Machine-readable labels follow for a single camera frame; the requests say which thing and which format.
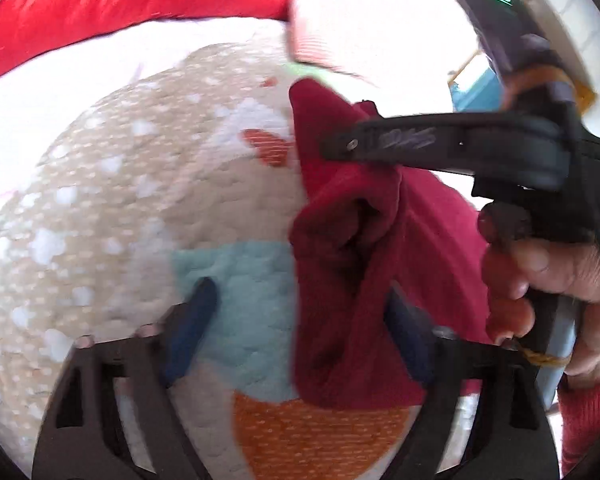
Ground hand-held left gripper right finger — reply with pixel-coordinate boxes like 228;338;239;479
380;284;561;480

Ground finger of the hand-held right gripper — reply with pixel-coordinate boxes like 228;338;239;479
320;112;578;191

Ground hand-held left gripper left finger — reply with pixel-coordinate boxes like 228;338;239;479
32;276;220;480

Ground dark red long-sleeve shirt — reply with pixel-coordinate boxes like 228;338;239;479
287;77;491;408

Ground person's right forearm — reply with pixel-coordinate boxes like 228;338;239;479
559;367;600;476

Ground person's right hand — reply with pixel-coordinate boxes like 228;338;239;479
481;240;600;377

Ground teal doorway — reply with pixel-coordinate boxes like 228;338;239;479
447;55;506;113

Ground patchwork heart-print quilt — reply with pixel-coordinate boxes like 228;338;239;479
0;42;481;480

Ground pink ribbed pillow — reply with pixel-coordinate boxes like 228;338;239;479
284;0;378;88

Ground white fleece blanket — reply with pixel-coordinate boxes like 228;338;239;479
0;17;291;221

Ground red floral quilt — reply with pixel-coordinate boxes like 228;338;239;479
0;0;293;91

